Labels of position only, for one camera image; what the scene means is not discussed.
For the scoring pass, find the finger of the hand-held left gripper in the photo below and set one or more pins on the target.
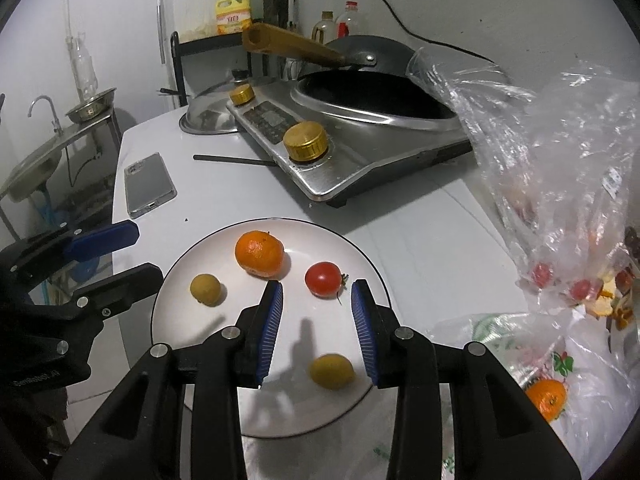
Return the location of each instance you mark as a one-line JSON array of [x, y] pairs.
[[125, 287], [102, 241]]

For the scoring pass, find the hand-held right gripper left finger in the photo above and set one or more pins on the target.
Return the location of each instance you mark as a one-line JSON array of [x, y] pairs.
[[270, 332]]

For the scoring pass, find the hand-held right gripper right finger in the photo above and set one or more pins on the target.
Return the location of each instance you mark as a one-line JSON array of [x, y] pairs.
[[365, 337]]

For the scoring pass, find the brown longan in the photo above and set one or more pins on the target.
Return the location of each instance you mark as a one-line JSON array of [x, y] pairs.
[[331, 371], [205, 288]]

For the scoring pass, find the red cherry tomato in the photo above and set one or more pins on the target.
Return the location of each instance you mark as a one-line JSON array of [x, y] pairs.
[[322, 278]]

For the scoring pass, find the small mandarin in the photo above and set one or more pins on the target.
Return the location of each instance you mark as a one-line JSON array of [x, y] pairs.
[[259, 254], [547, 397]]

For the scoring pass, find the white plate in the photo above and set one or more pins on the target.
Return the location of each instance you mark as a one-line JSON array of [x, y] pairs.
[[215, 255]]

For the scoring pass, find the printed white plastic bag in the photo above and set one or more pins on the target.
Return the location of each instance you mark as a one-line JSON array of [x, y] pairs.
[[590, 385]]

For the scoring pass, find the grey smartphone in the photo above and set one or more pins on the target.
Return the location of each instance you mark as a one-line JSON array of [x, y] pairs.
[[149, 185]]

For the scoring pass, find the steel sink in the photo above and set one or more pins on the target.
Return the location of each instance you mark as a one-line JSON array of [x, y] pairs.
[[35, 162]]

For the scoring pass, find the steel bowl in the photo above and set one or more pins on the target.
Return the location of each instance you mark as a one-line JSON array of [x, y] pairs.
[[92, 107]]

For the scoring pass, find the steel faucet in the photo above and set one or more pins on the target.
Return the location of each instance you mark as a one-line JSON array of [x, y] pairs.
[[52, 115]]

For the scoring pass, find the dark chopstick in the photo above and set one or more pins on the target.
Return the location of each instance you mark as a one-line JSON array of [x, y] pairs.
[[230, 159]]

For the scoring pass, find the steel pot lid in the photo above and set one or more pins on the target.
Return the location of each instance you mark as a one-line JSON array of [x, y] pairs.
[[205, 115]]

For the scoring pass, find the clear plastic bottle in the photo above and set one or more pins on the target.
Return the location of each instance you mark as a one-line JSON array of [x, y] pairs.
[[84, 70]]

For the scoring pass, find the steel induction cooker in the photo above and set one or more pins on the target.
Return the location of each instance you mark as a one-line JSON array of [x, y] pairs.
[[360, 160]]

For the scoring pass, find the bagged cherry tomato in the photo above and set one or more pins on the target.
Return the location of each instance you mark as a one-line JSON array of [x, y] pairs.
[[541, 274], [580, 289]]

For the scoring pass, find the black metal rack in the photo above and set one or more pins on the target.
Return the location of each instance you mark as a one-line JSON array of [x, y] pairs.
[[175, 60]]

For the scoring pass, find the thin metal tube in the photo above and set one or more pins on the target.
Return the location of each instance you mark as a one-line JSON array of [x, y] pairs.
[[160, 10]]

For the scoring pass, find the orange peels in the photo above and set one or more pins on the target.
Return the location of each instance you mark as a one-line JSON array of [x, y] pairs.
[[605, 305]]

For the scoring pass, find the clear plastic bag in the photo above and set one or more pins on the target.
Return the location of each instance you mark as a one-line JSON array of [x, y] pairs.
[[550, 160]]

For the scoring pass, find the yellow detergent bottle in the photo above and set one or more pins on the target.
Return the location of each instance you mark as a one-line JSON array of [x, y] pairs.
[[232, 20]]

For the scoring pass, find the black wok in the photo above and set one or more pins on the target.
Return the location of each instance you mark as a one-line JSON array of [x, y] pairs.
[[380, 50]]

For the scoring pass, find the cooking oil bottle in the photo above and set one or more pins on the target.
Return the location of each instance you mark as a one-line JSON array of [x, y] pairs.
[[324, 30]]

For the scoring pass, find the red cap bottle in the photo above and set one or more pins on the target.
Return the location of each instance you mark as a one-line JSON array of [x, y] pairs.
[[350, 22]]

